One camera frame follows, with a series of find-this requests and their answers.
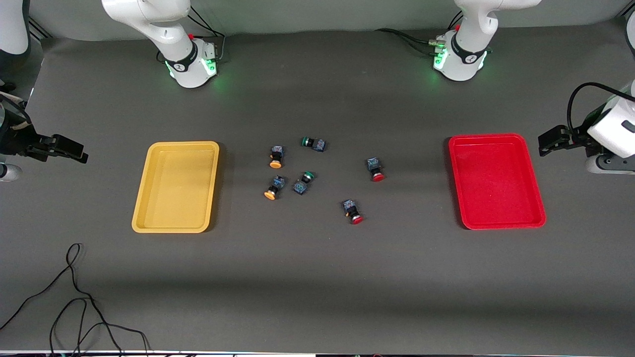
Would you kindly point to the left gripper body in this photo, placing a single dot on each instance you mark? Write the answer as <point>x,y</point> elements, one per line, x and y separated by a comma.
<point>581,138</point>

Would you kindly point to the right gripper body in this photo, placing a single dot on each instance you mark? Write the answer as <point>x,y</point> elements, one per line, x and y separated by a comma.
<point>15,140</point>

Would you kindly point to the yellow push button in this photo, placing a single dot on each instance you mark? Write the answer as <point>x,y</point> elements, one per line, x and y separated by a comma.
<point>276,156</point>
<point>274,188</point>

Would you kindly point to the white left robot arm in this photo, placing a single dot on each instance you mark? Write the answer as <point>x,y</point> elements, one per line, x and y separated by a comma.
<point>471,29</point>

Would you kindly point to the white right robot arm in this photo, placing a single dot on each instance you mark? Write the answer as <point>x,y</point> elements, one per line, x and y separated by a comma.
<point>149,15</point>

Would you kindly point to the red plastic tray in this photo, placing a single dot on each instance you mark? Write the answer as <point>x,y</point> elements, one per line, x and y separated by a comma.
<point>496,181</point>

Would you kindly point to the yellow plastic tray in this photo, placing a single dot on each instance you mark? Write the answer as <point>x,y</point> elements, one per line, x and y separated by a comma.
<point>178,186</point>

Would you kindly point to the red push button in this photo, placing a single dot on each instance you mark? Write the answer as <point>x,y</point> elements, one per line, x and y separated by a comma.
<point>352,211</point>
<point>375,169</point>

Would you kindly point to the green push button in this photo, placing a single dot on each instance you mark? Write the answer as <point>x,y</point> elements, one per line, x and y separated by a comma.
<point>303,182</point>
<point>313,144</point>

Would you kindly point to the dark grey table mat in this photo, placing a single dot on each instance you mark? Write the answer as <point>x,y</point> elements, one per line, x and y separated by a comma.
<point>317,277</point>

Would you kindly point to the aluminium frame rail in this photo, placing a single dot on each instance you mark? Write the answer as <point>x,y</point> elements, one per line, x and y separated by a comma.
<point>39,29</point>

